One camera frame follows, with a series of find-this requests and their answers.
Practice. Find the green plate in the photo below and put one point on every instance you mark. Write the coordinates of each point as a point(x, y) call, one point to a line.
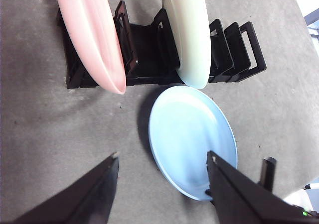
point(192, 42)

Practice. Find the pink plate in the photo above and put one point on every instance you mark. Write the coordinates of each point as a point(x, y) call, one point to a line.
point(92, 39)

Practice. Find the blue plate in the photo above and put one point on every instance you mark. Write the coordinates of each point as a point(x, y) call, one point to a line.
point(187, 134)

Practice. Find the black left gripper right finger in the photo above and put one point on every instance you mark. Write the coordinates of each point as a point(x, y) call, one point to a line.
point(244, 199)

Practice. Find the black dish rack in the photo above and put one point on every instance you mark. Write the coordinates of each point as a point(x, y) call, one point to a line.
point(147, 52)

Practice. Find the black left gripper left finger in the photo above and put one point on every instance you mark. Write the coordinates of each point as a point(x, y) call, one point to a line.
point(87, 196)

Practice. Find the black upright bracket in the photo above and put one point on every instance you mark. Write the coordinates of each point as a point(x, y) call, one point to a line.
point(268, 171)

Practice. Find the blue grey box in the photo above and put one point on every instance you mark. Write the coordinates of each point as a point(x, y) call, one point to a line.
point(312, 22)

